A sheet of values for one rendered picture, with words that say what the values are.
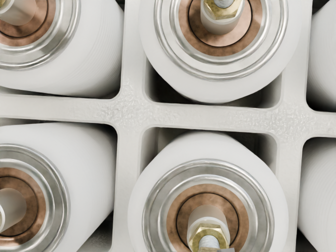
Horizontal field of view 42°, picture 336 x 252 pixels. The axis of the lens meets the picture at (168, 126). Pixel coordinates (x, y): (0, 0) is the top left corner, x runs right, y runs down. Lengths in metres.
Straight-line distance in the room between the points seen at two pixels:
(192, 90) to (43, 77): 0.09
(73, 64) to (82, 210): 0.09
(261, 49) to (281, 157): 0.10
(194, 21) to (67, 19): 0.07
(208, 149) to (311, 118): 0.10
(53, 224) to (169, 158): 0.08
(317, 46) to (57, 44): 0.18
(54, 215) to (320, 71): 0.20
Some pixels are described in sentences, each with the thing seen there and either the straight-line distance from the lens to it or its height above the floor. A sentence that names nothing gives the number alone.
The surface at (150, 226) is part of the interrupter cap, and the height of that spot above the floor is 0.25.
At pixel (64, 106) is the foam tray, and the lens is 0.34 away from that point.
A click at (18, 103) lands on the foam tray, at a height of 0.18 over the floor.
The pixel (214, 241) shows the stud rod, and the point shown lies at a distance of 0.21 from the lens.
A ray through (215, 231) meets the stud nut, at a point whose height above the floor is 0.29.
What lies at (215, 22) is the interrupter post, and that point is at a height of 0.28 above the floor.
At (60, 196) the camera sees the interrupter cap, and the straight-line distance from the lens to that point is 0.27.
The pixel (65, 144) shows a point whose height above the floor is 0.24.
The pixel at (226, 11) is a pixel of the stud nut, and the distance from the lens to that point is 0.22.
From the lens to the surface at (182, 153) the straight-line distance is 0.26.
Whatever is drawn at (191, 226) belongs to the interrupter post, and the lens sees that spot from 0.23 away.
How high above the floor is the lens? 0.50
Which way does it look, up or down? 86 degrees down
